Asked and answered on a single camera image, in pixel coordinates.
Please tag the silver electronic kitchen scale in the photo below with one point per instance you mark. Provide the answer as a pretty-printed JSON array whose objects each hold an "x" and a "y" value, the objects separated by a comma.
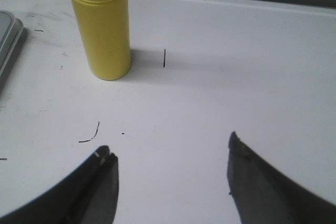
[{"x": 13, "y": 35}]

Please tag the yellow squeeze bottle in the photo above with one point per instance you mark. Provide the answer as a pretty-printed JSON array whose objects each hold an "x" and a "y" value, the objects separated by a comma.
[{"x": 104, "y": 30}]

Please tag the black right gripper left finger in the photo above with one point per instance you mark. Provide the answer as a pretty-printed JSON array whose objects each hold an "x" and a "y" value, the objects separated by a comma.
[{"x": 87, "y": 195}]

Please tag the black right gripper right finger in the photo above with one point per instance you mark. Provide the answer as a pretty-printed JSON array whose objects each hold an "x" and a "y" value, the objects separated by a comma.
[{"x": 262, "y": 194}]

